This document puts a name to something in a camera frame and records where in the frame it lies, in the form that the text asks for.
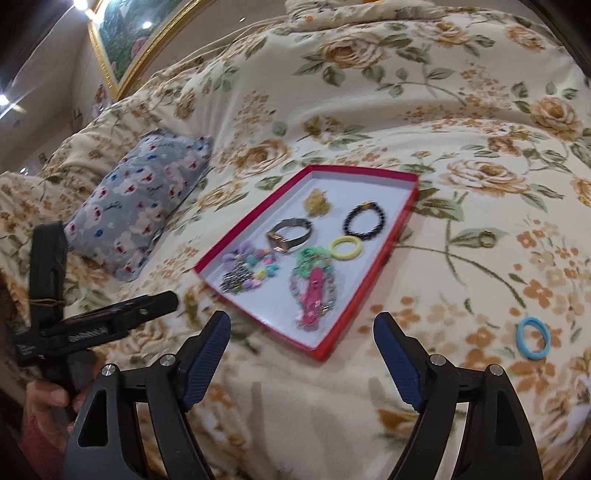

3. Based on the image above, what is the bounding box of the person's left hand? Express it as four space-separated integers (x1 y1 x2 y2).
23 351 108 426

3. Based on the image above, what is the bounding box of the purple bow hair clip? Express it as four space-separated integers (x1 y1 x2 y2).
223 247 252 271

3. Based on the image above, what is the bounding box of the gold wristwatch with leather strap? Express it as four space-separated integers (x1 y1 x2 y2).
265 218 313 254

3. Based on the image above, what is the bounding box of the person's left forearm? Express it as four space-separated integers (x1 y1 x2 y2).
16 413 70 480

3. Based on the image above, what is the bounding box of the gold flower brooch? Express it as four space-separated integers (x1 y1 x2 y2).
302 188 334 217

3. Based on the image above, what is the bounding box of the blue hair tie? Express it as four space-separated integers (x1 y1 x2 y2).
516 316 550 358

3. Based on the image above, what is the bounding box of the gold framed painting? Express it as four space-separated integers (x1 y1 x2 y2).
88 0 208 100

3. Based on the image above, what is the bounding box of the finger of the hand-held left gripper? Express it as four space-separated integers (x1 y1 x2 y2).
130 291 180 325

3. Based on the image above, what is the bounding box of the grey floral pillow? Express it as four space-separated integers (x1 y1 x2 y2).
64 130 214 282

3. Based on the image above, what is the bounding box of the red jewelry box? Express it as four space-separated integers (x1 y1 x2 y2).
193 165 420 362

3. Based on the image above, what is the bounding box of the green plastic chain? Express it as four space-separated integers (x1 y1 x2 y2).
288 247 342 296

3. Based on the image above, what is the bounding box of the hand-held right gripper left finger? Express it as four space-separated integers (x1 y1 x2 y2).
65 311 232 480

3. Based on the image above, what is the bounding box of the yellow ring bangle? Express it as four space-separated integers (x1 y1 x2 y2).
328 236 363 261

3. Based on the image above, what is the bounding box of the cream floral blanket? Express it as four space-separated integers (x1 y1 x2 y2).
0 0 591 480

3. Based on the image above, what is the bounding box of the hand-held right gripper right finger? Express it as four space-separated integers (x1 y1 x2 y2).
373 312 543 480

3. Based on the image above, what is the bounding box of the colourful bead bracelet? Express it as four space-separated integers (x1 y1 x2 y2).
240 249 280 288

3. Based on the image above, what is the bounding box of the pink hair clip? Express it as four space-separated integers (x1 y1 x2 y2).
295 267 327 326

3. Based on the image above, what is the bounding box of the black bead bracelet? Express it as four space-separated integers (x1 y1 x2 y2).
342 202 385 241

